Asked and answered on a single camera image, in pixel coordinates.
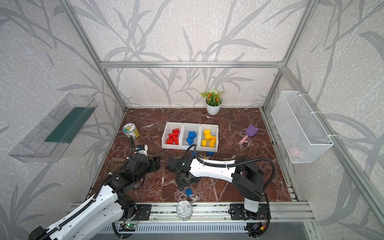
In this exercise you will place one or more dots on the potted green plant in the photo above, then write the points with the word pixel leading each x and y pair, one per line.
pixel 213 100

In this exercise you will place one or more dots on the aluminium front rail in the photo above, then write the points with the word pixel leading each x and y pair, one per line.
pixel 199 212

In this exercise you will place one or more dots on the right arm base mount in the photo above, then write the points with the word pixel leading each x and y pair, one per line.
pixel 238 212

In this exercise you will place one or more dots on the narrow red lego brick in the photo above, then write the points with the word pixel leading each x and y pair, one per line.
pixel 173 135

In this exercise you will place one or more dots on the white wire basket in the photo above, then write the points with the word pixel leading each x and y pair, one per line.
pixel 302 134

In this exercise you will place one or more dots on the dark blue lego brick bottom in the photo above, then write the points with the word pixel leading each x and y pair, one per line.
pixel 189 192

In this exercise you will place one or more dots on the brown slotted spatula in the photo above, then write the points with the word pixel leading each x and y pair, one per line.
pixel 115 164

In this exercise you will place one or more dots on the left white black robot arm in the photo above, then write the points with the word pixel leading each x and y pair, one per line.
pixel 108 204

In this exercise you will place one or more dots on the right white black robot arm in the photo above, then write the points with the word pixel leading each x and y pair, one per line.
pixel 245 175

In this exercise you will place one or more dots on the green label tin can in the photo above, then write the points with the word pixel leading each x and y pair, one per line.
pixel 130 129

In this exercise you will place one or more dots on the clear plastic wall shelf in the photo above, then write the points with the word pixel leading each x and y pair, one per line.
pixel 47 142

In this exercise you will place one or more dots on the white three-compartment bin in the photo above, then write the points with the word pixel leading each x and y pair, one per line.
pixel 179 136

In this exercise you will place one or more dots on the long red lego brick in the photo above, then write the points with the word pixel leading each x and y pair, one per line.
pixel 170 141

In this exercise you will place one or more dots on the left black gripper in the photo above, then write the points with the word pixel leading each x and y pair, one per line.
pixel 154 164

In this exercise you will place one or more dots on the silver round knob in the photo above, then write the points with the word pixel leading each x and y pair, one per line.
pixel 184 210

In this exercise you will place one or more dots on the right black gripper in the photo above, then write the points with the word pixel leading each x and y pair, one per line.
pixel 184 182

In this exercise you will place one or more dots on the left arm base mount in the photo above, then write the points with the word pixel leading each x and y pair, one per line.
pixel 140 212

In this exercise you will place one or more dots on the purple toy shovel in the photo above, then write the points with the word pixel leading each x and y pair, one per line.
pixel 250 131

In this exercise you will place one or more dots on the blue sloped lego brick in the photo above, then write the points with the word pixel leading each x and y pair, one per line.
pixel 190 141

